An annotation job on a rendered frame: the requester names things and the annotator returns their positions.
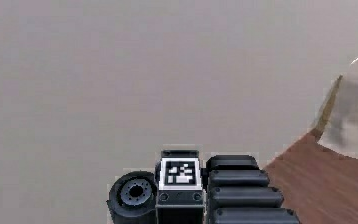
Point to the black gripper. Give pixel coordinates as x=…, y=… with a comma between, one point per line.
x=133, y=195

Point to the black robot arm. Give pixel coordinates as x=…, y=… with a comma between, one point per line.
x=240, y=195

